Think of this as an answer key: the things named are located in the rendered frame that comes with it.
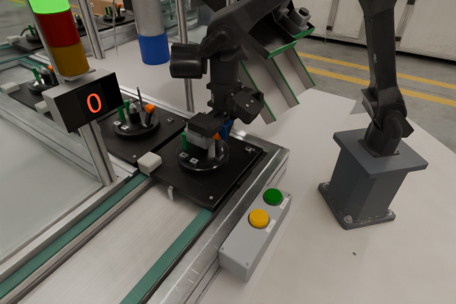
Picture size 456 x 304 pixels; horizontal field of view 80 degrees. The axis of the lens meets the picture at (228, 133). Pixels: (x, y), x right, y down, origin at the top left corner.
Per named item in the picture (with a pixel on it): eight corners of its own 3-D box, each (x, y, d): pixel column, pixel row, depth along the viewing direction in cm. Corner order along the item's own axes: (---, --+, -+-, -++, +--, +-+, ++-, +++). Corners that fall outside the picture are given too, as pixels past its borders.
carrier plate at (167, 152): (262, 153, 77) (263, 148, 75) (213, 213, 61) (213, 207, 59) (196, 126, 87) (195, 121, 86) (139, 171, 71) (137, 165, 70)
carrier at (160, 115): (193, 125, 88) (189, 90, 80) (135, 169, 72) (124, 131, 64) (140, 104, 98) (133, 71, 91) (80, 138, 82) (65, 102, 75)
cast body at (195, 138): (216, 140, 69) (215, 117, 65) (205, 150, 66) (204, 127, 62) (191, 129, 73) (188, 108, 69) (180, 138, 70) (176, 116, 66)
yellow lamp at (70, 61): (96, 68, 48) (87, 41, 45) (69, 79, 45) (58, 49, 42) (79, 62, 50) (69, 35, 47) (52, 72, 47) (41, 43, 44)
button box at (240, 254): (289, 210, 67) (292, 193, 64) (247, 284, 53) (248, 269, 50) (264, 197, 70) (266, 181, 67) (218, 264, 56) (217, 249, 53)
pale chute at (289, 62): (306, 89, 99) (315, 85, 95) (286, 103, 91) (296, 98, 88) (267, 23, 98) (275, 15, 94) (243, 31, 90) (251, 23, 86)
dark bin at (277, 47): (293, 47, 78) (307, 25, 72) (266, 60, 70) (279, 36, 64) (229, -10, 84) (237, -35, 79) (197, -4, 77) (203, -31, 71)
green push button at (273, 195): (283, 197, 64) (285, 192, 63) (276, 210, 61) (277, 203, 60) (269, 191, 66) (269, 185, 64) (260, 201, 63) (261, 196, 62)
